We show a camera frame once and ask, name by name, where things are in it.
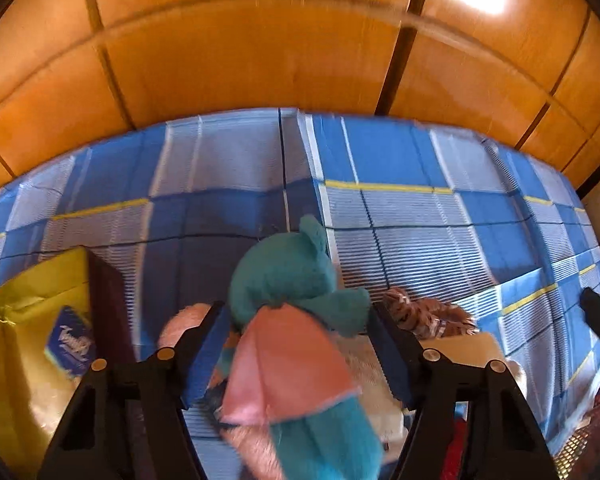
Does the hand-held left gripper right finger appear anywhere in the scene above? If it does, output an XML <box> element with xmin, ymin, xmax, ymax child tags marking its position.
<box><xmin>371</xmin><ymin>302</ymin><xmax>563</xmax><ymax>480</ymax></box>

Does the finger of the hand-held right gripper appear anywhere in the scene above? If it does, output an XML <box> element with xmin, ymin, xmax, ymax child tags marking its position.
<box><xmin>579</xmin><ymin>287</ymin><xmax>600</xmax><ymax>361</ymax></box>

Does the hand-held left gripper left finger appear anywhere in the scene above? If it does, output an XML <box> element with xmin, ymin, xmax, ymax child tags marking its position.
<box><xmin>37</xmin><ymin>301</ymin><xmax>231</xmax><ymax>480</ymax></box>

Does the pink towel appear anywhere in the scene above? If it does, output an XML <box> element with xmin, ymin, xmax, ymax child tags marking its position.
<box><xmin>157</xmin><ymin>302</ymin><xmax>283</xmax><ymax>480</ymax></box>

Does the teal teddy bear pink cape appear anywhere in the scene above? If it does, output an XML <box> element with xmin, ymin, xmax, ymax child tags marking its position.
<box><xmin>215</xmin><ymin>215</ymin><xmax>383</xmax><ymax>480</ymax></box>

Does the gold box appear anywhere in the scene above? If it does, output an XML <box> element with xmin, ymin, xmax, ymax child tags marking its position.
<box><xmin>0</xmin><ymin>246</ymin><xmax>143</xmax><ymax>466</ymax></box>

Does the brown striped plush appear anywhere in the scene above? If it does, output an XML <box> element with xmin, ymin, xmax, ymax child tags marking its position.
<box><xmin>382</xmin><ymin>287</ymin><xmax>480</xmax><ymax>341</ymax></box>

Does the red fuzzy toy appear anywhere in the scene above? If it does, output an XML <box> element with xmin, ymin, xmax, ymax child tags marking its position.
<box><xmin>440</xmin><ymin>417</ymin><xmax>470</xmax><ymax>480</ymax></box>

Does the blue tissue packet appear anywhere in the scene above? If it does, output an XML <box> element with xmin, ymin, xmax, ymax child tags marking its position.
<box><xmin>45</xmin><ymin>306</ymin><xmax>97</xmax><ymax>378</ymax></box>

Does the blue plaid blanket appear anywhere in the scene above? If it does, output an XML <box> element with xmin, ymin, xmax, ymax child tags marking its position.
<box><xmin>0</xmin><ymin>107</ymin><xmax>600</xmax><ymax>480</ymax></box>

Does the wooden panelled wardrobe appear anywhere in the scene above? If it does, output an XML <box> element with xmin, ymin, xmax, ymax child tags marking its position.
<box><xmin>0</xmin><ymin>0</ymin><xmax>600</xmax><ymax>201</ymax></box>

